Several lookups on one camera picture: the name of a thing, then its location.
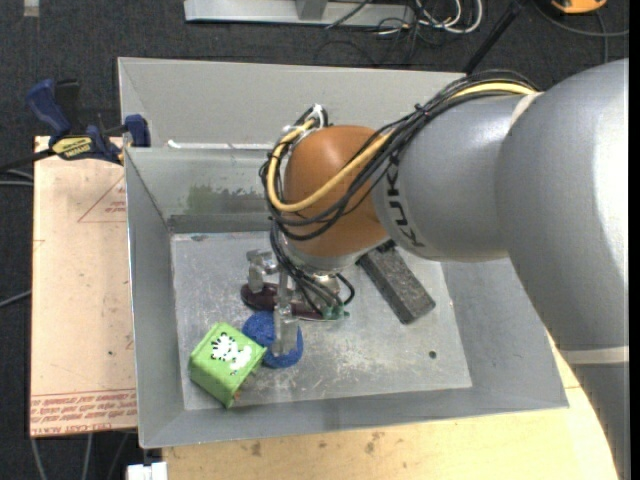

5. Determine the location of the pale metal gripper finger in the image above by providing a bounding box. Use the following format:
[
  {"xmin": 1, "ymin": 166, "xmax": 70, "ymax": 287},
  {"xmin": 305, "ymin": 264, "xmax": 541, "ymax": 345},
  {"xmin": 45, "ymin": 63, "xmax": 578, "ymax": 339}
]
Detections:
[
  {"xmin": 271, "ymin": 306, "xmax": 301, "ymax": 359},
  {"xmin": 245, "ymin": 248, "xmax": 280, "ymax": 295}
]

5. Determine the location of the blue rough foam ball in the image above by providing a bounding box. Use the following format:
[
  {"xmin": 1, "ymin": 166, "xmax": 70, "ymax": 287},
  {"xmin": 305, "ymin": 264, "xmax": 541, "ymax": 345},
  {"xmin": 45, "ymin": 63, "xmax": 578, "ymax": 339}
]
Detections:
[{"xmin": 241, "ymin": 311, "xmax": 305, "ymax": 370}]

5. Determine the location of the dark red oval object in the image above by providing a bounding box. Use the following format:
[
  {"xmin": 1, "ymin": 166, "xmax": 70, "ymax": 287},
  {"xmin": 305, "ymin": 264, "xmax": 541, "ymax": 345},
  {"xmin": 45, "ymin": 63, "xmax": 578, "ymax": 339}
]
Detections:
[{"xmin": 240, "ymin": 281, "xmax": 326, "ymax": 322}]

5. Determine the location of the grey metal bin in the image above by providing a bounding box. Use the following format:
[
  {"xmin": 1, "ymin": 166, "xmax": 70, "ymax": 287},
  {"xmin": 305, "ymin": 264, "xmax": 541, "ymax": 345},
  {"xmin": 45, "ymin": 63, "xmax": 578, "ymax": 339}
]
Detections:
[{"xmin": 117, "ymin": 56, "xmax": 570, "ymax": 450}]

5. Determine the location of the green cube with zebra print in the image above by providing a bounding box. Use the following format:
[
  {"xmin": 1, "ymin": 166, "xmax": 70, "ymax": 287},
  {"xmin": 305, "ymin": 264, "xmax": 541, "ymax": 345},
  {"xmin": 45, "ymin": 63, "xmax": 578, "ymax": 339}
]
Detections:
[{"xmin": 187, "ymin": 321, "xmax": 269, "ymax": 410}]

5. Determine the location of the dark green flat block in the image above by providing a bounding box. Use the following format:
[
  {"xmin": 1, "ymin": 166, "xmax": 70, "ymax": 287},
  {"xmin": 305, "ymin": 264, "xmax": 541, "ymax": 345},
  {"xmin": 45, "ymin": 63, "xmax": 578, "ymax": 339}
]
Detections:
[{"xmin": 356, "ymin": 247, "xmax": 437, "ymax": 326}]

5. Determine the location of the brown cardboard board, red print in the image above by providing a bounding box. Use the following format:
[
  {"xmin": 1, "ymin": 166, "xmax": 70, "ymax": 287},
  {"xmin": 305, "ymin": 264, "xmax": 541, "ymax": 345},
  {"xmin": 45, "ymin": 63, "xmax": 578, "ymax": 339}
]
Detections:
[{"xmin": 28, "ymin": 135, "xmax": 139, "ymax": 439}]

